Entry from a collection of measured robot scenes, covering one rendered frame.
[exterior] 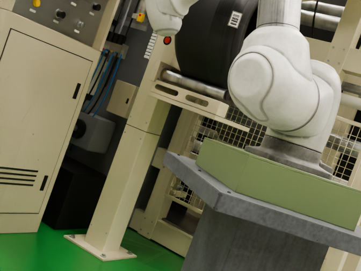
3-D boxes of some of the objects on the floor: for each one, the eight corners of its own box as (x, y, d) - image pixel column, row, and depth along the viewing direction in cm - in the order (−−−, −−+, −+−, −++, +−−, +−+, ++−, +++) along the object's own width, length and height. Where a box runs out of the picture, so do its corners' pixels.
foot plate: (63, 236, 246) (64, 232, 246) (98, 235, 269) (100, 231, 269) (102, 261, 232) (104, 257, 232) (136, 257, 255) (137, 253, 255)
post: (81, 242, 248) (262, -257, 236) (99, 241, 260) (272, -235, 247) (101, 254, 241) (288, -260, 229) (117, 252, 253) (297, -237, 240)
